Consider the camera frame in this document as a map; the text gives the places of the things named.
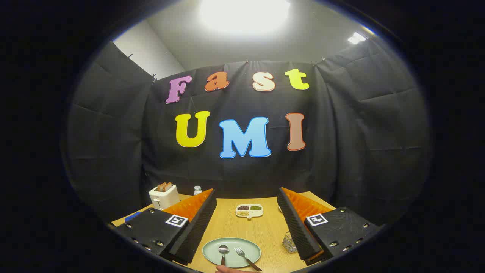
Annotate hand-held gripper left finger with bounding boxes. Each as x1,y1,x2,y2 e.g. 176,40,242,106
116,188,217,266

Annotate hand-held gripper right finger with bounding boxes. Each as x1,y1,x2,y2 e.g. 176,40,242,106
277,187,380,265

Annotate fork with brown handle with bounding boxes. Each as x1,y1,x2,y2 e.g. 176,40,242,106
234,247,263,272

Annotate pale green plate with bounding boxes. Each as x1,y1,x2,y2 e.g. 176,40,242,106
202,237,262,268

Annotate white toaster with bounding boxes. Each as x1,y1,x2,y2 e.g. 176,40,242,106
149,184,180,210

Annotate white divided bean dish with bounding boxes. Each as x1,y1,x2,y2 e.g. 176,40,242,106
235,204,264,220

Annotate large ceiling light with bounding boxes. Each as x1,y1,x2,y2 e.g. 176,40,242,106
199,0,291,35

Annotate metal wire basket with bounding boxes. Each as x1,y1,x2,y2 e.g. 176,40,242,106
282,231,299,254

